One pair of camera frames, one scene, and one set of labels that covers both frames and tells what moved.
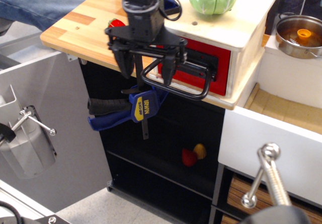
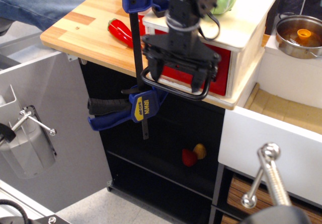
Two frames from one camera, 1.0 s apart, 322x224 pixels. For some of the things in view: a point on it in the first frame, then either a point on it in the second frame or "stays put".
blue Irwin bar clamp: [145, 102] stays put
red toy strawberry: [189, 157] stays put
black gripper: [153, 40] -> [197, 55]
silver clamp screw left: [27, 115] stays put
